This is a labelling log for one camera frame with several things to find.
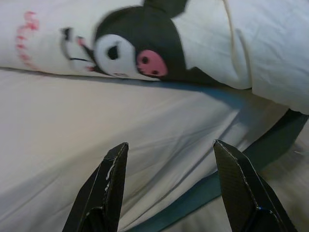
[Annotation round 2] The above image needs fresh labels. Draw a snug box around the dark green bed frame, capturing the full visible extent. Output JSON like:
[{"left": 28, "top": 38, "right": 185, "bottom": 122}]
[{"left": 125, "top": 83, "right": 309, "bottom": 232}]

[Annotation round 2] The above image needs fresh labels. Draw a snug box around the beige sheeted bed mattress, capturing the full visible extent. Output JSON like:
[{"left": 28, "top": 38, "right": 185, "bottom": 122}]
[{"left": 0, "top": 67, "right": 300, "bottom": 232}]

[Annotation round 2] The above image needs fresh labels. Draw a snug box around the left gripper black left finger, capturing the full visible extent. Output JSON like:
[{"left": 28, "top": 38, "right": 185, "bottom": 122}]
[{"left": 62, "top": 142, "right": 129, "bottom": 232}]

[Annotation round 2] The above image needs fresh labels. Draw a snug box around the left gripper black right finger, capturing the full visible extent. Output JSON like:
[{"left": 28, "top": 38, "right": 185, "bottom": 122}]
[{"left": 212, "top": 139, "right": 299, "bottom": 232}]

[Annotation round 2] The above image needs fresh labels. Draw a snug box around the white cartoon print blanket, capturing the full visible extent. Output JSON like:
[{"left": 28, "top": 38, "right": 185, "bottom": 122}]
[{"left": 0, "top": 0, "right": 309, "bottom": 114}]

